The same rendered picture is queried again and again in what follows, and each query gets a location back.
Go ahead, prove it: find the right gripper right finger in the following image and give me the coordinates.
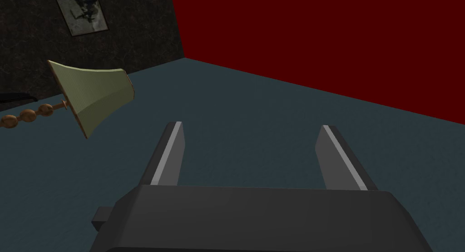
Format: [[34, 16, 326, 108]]
[[315, 124, 379, 191]]

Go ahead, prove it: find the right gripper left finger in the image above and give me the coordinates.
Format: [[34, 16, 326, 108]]
[[139, 121, 186, 187]]

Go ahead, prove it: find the green shade wooden lamp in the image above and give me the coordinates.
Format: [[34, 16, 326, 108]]
[[0, 60, 135, 140]]

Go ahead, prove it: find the framed grey wall picture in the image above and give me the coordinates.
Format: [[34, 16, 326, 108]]
[[52, 0, 109, 37]]

